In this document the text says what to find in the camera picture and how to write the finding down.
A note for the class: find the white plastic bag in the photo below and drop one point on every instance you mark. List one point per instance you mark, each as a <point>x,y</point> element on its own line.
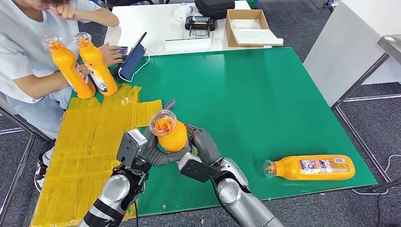
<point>247,24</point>

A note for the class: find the tablet in blue case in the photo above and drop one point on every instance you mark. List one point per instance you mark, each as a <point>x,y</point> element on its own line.
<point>133,61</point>

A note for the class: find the dark metal floor bar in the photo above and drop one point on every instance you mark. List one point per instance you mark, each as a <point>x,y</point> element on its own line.
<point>387,185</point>

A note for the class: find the blue wheeled item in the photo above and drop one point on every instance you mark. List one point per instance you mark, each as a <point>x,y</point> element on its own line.
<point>328,2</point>

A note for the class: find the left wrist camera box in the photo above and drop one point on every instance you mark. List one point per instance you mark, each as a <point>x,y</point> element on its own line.
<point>130,147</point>

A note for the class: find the black zip case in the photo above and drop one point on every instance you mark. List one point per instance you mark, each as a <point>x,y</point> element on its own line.
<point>214,7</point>

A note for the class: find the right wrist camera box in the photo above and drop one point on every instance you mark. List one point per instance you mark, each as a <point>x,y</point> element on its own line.
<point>195,169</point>

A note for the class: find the green top table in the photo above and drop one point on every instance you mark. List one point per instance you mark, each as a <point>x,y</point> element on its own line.
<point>235,94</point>

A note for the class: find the person's left forearm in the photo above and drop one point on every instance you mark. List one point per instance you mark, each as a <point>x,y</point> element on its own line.
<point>100,19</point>

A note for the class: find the orange detergent bottle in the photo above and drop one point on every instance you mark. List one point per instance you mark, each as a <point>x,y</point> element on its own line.
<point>100,75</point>
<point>172,141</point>
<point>65,65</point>
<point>288,170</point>

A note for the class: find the green plastic crate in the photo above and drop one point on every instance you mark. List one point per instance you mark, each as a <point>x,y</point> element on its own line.
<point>249,2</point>

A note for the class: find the person's right forearm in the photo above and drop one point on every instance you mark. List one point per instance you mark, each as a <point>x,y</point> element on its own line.
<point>40,84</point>

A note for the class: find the cardboard box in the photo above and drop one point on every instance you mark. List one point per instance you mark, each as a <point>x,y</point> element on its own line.
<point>229,29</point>

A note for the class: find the black handheld controller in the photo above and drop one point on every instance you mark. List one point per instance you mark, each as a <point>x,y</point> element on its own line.
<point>200,24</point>

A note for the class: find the grey metal leg frame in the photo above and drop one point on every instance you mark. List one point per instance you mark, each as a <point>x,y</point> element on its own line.
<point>17,175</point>

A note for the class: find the steel table frame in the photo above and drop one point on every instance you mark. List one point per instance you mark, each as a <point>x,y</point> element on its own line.
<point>393,45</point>

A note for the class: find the white folded sheet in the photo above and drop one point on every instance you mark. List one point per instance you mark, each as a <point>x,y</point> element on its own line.
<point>255,37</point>

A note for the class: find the person's right hand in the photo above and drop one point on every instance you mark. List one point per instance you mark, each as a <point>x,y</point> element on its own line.
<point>111,55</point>

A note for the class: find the person's left hand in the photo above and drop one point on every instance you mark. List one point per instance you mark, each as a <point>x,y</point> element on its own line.
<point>64,11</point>

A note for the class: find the smartphone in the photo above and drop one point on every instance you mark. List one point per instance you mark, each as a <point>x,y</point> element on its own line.
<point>124,51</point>

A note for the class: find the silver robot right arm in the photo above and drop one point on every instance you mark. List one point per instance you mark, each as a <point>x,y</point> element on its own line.
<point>235,194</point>

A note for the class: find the person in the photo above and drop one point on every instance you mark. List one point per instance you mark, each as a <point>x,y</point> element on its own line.
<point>25,47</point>

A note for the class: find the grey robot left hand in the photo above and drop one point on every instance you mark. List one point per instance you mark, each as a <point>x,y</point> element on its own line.
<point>153,156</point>

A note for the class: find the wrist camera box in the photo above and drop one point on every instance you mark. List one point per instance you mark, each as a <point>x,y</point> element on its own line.
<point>130,147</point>
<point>195,169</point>

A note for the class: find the large white table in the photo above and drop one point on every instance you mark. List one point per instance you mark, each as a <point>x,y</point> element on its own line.
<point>344,47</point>

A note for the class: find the yellow taped sheet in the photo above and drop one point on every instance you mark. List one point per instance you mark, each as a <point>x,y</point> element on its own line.
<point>78,150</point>

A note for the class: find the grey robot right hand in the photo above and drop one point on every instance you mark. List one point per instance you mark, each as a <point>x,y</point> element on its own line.
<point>206,147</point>

